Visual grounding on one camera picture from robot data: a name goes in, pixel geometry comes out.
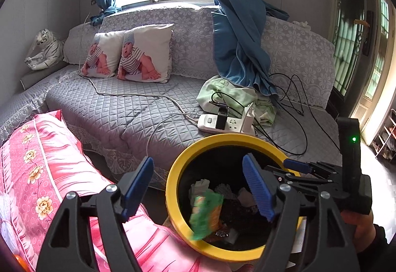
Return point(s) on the green glass door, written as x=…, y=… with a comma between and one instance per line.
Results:
x=346, y=27

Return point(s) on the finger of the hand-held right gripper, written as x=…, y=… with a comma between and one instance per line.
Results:
x=295, y=164
x=309, y=186

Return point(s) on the pale lilac fluffy cloth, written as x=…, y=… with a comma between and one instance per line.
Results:
x=4, y=219

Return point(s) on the pale green cloth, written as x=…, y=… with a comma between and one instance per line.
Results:
x=229, y=92

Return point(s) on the baby print pillow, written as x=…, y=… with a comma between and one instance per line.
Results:
x=100, y=55
x=142, y=55

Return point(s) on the grey quilted sofa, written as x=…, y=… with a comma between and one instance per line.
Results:
x=139, y=111

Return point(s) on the shoe rack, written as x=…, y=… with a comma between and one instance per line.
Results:
x=386, y=136

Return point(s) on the person's right forearm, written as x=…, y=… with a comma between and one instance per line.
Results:
x=377, y=248

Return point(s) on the orange tangerine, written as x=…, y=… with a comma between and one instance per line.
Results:
x=19, y=262

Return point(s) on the white tiger plush toy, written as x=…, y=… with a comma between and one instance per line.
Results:
x=46, y=51

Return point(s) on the green snack packet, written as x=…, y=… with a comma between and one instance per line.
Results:
x=204, y=213

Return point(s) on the white power strip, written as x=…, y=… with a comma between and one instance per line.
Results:
x=208, y=122

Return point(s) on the yellow rimmed black trash bin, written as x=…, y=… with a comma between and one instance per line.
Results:
x=232, y=138

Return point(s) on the black charger plug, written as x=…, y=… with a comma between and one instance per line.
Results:
x=221, y=119

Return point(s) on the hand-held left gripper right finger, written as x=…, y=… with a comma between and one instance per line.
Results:
x=258, y=188

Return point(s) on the white charger plug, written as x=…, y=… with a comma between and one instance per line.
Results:
x=248, y=117

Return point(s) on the white crumpled tissue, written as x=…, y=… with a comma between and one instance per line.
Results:
x=300, y=24

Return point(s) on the person's right hand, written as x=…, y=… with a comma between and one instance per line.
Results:
x=362, y=228

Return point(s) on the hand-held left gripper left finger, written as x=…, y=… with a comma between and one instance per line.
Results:
x=137, y=188

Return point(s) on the pink floral blanket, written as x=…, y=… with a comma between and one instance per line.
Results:
x=37, y=151

